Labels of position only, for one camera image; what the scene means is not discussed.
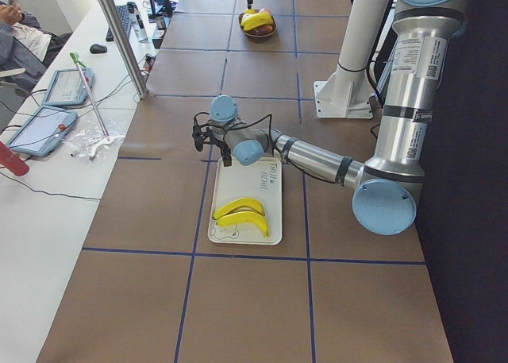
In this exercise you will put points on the dark red fruit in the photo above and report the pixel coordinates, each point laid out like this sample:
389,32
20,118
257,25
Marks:
261,31

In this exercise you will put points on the clear plastic bag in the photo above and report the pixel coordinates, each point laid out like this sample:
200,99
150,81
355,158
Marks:
90,143

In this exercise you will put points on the blue teach pendant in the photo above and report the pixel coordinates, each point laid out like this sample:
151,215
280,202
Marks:
42,133
65,89

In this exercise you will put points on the aluminium frame post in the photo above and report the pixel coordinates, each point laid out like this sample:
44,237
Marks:
122,41

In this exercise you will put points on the black keyboard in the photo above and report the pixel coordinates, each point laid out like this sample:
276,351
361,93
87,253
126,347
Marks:
124,18

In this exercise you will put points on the upper blue teach pendant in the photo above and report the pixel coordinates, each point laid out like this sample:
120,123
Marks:
65,89

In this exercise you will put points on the seated person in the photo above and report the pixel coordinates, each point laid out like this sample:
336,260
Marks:
24,44

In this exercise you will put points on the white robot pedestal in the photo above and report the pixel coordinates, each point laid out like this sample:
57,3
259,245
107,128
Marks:
346,93

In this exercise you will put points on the steel measuring cup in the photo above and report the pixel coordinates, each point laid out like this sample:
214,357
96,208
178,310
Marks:
160,22

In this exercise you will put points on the black computer mouse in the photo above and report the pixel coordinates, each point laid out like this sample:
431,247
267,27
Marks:
98,49

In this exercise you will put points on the white bear tray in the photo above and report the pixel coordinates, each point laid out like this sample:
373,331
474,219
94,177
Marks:
261,180

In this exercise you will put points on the pink stick green clip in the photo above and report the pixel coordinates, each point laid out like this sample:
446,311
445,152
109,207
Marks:
79,67

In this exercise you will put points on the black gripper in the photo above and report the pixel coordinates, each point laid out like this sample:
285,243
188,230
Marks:
225,148

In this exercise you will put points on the brown wicker basket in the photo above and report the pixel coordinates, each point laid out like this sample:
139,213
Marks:
253,38

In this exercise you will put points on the lower blue teach pendant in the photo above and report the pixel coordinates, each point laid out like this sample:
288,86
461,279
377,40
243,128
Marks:
42,133

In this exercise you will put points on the red water bottle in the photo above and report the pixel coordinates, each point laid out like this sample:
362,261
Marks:
12,161

